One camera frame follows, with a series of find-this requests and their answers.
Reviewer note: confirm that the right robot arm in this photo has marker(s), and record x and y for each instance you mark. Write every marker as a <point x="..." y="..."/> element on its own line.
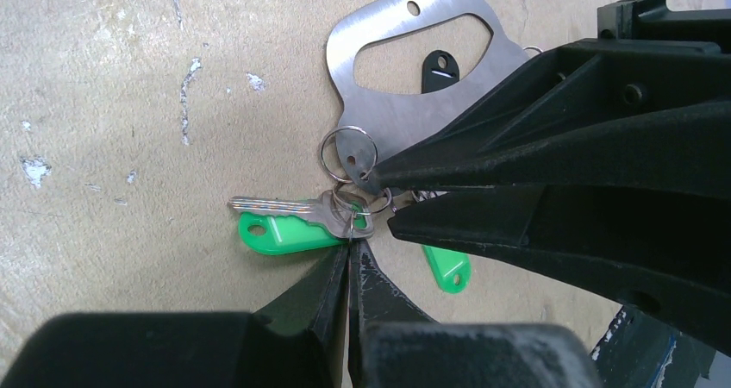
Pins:
<point x="651" y="351"/>

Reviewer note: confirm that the black key tag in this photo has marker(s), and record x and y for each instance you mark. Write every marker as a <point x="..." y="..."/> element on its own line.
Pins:
<point x="439" y="71"/>

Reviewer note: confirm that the silver key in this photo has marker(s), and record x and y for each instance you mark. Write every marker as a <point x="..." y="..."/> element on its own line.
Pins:
<point x="342" y="221"/>

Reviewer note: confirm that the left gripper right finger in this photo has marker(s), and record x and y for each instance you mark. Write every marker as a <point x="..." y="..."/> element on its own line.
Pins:
<point x="382" y="321"/>

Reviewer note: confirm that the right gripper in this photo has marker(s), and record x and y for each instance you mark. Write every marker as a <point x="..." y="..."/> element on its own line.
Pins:
<point x="647" y="115"/>

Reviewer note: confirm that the green key tag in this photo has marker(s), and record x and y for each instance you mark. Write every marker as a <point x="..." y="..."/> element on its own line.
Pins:
<point x="280" y="235"/>
<point x="451" y="270"/>

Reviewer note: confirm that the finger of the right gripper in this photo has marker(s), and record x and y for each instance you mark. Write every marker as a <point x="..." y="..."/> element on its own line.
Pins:
<point x="666" y="254"/>

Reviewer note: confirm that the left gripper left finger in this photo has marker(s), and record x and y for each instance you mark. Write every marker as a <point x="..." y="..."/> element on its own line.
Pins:
<point x="297" y="339"/>

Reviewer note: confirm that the steel split key rings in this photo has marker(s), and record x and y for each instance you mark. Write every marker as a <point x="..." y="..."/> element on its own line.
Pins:
<point x="351" y="162"/>

